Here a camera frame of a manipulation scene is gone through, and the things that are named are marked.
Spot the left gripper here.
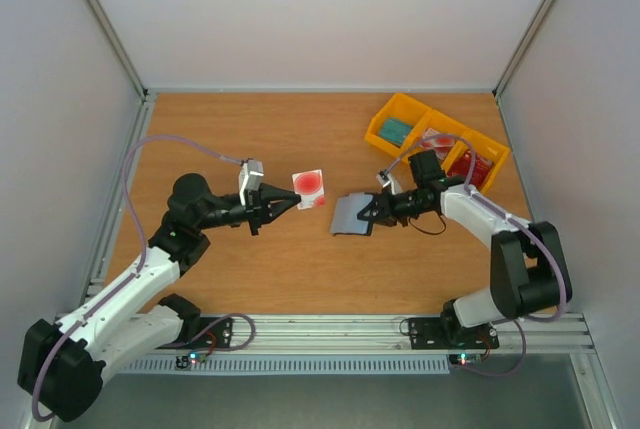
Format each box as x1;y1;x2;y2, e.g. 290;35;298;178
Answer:
197;182;301;235

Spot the black card holder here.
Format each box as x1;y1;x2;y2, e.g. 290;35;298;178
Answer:
329;192;374;236

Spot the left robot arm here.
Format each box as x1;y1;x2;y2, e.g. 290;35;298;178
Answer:
17;172;301;422

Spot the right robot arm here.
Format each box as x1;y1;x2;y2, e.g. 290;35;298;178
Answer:
344;151;572;347

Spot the green card stack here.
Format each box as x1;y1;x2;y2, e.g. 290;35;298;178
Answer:
377;118;413;147

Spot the yellow bin with green cards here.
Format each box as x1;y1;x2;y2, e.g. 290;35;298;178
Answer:
364;93;433;157

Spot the red circle card stack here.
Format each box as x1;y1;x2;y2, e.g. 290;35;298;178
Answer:
420;128;457;162

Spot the yellow bin with circle cards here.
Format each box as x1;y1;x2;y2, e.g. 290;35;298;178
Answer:
401;110;470;165

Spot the yellow bin with red cards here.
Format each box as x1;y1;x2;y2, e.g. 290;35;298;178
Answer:
443;129;510;194

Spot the right circuit board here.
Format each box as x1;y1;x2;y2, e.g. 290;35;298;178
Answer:
449;352;484;366

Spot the circuit board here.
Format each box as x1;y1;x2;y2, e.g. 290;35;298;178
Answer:
449;352;484;366
174;352;208;371

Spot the left circuit board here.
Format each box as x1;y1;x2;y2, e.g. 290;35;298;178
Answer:
174;352;208;371

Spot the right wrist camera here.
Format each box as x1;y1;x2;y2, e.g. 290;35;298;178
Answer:
376;170;403;195

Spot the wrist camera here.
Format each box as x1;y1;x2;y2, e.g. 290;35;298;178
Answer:
238;158;264;206
376;170;403;195

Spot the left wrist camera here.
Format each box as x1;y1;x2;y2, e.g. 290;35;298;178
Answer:
238;158;264;206

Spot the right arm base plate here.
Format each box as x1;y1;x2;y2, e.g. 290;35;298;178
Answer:
408;316;500;351

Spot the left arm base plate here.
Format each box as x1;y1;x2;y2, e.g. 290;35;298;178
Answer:
160;317;233;350

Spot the left aluminium rail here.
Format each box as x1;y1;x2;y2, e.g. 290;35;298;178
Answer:
79;90;158;305

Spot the aluminium rail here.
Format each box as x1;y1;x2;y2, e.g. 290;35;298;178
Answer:
44;312;596;355
79;90;158;305

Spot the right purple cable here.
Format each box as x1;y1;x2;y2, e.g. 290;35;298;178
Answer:
381;134;573;378

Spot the purple cable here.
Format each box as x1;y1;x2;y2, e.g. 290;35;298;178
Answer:
381;134;573;378
30;134;258;422

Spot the front aluminium rail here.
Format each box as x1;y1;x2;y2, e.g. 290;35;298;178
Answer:
44;312;596;355

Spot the grey slotted cable duct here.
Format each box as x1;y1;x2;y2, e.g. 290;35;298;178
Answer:
121;354;450;376

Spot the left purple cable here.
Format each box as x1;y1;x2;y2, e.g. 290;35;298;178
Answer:
30;134;258;422

